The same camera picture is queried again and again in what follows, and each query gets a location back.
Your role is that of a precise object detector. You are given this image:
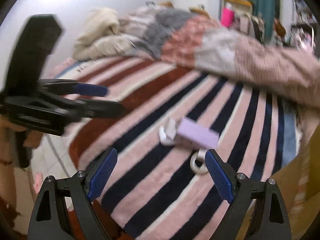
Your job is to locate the person's left hand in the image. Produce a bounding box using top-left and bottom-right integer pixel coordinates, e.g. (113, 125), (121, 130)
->
(1, 115), (43, 168)

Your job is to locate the pink slipper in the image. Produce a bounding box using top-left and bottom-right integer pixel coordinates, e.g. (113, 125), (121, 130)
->
(33, 172), (43, 194)

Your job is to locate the brown cardboard box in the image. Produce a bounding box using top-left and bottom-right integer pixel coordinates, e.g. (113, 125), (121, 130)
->
(272, 127), (319, 239)

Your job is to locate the cream fleece blanket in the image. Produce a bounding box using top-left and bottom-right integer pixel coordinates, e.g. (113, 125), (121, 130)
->
(72, 7), (135, 61)

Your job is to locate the white tape roll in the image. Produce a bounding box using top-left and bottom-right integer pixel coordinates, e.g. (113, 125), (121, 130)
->
(190, 149), (208, 175)

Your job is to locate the purple rectangular box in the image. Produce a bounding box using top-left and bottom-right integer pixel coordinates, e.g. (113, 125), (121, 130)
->
(174, 118), (220, 150)

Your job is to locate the striped fleece blanket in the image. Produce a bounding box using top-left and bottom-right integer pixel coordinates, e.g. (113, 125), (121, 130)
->
(52, 57), (299, 239)

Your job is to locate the patchwork pink grey duvet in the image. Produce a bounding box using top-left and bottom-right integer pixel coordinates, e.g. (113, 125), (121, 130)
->
(119, 6), (319, 108)

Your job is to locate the bright pink bag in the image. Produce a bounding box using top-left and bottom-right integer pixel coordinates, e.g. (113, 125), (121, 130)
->
(221, 7), (234, 28)

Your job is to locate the yellow shelf unit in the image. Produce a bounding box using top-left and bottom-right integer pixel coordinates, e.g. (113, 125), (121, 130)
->
(220, 0), (253, 21)

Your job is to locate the brown plush on desk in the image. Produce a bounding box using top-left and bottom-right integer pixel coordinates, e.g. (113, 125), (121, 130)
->
(273, 18), (286, 38)

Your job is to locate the dark bookshelf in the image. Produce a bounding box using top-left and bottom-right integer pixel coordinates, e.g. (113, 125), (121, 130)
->
(289, 0), (319, 59)

